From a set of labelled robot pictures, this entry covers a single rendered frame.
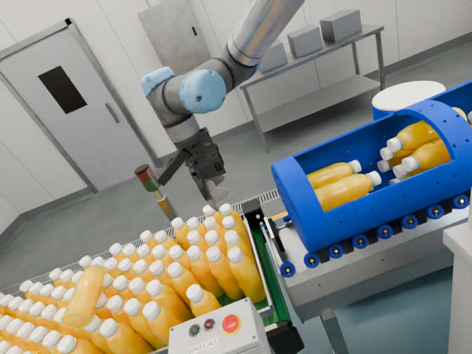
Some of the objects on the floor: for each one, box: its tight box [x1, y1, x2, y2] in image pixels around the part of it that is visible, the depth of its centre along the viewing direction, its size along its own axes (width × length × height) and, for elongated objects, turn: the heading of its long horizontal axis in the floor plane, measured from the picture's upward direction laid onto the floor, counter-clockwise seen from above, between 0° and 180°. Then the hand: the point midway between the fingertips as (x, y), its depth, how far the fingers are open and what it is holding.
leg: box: [321, 310, 349, 354], centre depth 115 cm, size 6×6×63 cm
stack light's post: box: [157, 195, 183, 223], centre depth 143 cm, size 4×4×110 cm
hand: (213, 201), depth 75 cm, fingers open, 6 cm apart
